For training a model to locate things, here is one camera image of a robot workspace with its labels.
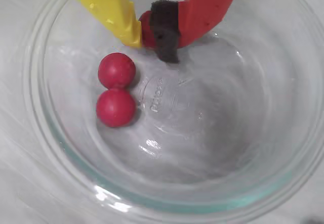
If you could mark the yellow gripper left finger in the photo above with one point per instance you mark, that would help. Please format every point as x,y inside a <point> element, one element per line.
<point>108,6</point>

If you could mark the orange gripper right finger with foam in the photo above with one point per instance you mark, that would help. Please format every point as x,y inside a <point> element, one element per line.
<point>205,11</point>

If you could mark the red round candy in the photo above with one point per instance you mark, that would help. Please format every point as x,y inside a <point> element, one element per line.
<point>116,107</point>
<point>116,70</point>
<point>146,35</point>

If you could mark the glass bowl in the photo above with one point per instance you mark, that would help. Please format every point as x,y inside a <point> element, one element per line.
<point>202,133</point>

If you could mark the white tablecloth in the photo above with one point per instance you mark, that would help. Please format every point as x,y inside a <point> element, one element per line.
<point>10,183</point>

